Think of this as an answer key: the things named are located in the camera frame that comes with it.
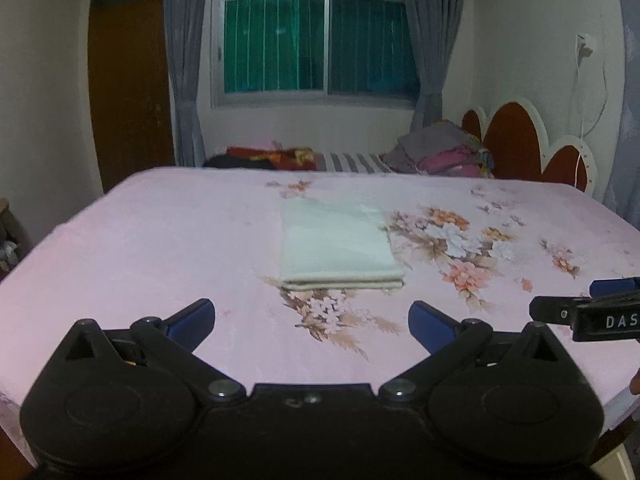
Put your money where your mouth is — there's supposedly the pink floral bed sheet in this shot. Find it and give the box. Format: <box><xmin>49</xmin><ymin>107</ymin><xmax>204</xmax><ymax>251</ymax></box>
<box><xmin>1</xmin><ymin>168</ymin><xmax>639</xmax><ymax>451</ymax></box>

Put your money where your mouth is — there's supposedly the black garment on bed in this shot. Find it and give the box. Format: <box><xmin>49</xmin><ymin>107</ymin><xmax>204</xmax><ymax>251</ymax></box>
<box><xmin>203</xmin><ymin>154</ymin><xmax>276</xmax><ymax>170</ymax></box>

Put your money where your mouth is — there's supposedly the window with green glass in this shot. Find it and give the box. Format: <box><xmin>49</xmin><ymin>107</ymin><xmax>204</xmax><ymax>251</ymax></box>
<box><xmin>212</xmin><ymin>0</ymin><xmax>420</xmax><ymax>105</ymax></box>

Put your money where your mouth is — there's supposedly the white charger cable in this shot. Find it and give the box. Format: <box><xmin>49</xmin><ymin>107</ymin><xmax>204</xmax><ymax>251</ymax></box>
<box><xmin>569</xmin><ymin>46</ymin><xmax>609</xmax><ymax>194</ymax></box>

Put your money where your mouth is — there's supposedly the person's right hand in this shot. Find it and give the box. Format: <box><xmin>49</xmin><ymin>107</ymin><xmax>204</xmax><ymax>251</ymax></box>
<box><xmin>629</xmin><ymin>368</ymin><xmax>640</xmax><ymax>396</ymax></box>

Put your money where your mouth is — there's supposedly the left grey curtain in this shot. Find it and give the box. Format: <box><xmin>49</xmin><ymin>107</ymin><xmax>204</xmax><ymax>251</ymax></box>
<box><xmin>163</xmin><ymin>0</ymin><xmax>208</xmax><ymax>167</ymax></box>

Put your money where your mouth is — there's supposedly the cream knit sweater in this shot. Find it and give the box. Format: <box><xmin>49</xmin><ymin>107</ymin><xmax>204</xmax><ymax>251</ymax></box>
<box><xmin>280</xmin><ymin>197</ymin><xmax>405</xmax><ymax>290</ymax></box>

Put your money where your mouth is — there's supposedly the grey white striped mattress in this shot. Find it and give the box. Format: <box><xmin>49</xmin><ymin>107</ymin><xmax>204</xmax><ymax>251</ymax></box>
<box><xmin>314</xmin><ymin>152</ymin><xmax>392</xmax><ymax>174</ymax></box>

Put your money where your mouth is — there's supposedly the grey curtain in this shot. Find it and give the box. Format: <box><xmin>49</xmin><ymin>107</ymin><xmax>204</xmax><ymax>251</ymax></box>
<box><xmin>163</xmin><ymin>0</ymin><xmax>208</xmax><ymax>167</ymax></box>
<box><xmin>404</xmin><ymin>0</ymin><xmax>464</xmax><ymax>130</ymax></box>

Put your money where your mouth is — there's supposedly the right grey curtain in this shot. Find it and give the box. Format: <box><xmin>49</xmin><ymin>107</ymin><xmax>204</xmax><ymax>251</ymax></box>
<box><xmin>404</xmin><ymin>0</ymin><xmax>464</xmax><ymax>130</ymax></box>

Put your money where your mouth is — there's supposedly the red white heart headboard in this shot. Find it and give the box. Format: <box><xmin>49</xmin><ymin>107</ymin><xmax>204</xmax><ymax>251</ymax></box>
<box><xmin>461</xmin><ymin>98</ymin><xmax>598</xmax><ymax>195</ymax></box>

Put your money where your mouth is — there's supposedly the red orange floral cloth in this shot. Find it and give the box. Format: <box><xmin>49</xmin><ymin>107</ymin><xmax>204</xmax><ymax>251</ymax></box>
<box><xmin>226</xmin><ymin>146</ymin><xmax>318</xmax><ymax>171</ymax></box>

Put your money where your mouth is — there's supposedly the brown wooden door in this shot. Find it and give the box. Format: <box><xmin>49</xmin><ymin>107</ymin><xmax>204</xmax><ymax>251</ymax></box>
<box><xmin>87</xmin><ymin>0</ymin><xmax>175</xmax><ymax>192</ymax></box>

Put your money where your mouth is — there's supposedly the white wall socket plug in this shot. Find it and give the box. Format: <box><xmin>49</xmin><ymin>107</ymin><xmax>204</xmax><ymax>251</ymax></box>
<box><xmin>576</xmin><ymin>32</ymin><xmax>598</xmax><ymax>60</ymax></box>

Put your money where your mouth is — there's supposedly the stack of folded clothes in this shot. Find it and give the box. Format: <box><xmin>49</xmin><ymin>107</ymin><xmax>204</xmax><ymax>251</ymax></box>
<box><xmin>381</xmin><ymin>120</ymin><xmax>494</xmax><ymax>178</ymax></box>

